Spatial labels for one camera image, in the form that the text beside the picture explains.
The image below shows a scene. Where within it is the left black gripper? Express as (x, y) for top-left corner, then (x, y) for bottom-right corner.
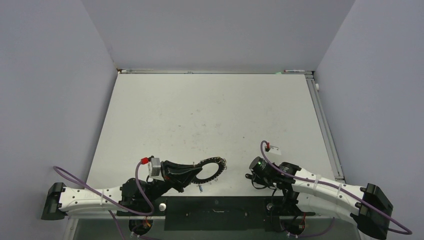
(142, 160), (202, 204)

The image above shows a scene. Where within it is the key with blue tag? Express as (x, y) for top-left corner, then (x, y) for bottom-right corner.
(197, 184), (203, 193)

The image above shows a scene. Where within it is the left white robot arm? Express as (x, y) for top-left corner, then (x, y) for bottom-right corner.
(40, 156), (206, 221)

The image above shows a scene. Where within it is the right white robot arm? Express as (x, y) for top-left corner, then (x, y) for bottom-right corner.
(245, 156), (394, 240)

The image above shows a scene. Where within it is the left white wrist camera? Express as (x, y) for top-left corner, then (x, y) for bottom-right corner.
(148, 157), (164, 181)

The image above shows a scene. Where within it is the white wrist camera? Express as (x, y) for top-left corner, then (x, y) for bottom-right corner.
(265, 144), (282, 156)
(148, 157), (164, 181)

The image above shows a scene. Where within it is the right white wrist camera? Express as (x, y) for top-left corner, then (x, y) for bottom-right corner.
(265, 144), (282, 156)

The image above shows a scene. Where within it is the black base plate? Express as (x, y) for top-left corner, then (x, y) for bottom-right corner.
(115, 195), (316, 233)

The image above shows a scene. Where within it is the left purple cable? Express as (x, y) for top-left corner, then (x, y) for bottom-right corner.
(52, 158), (156, 217)

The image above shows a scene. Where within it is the aluminium frame rail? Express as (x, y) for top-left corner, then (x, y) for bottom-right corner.
(305, 71), (345, 182)

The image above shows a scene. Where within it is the marker pen on rail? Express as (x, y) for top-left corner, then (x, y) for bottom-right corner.
(283, 69), (306, 74)

